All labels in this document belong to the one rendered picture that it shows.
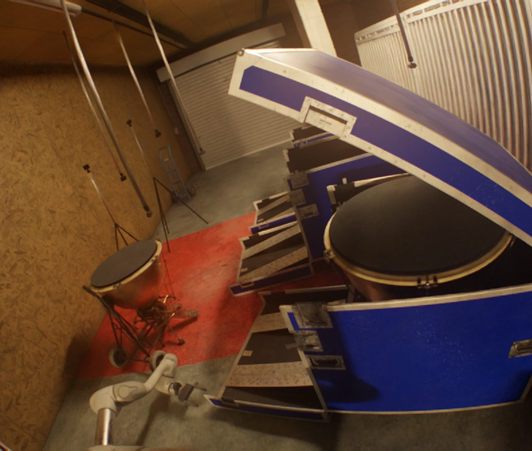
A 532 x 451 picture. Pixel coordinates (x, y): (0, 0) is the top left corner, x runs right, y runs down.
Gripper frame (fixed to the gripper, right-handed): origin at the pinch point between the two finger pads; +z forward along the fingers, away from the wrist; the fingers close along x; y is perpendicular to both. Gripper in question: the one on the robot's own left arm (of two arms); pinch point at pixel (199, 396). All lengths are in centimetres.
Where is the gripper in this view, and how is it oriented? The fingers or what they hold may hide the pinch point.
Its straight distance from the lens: 218.8
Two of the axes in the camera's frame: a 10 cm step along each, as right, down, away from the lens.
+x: -3.2, 5.1, -7.9
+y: 1.9, 8.6, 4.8
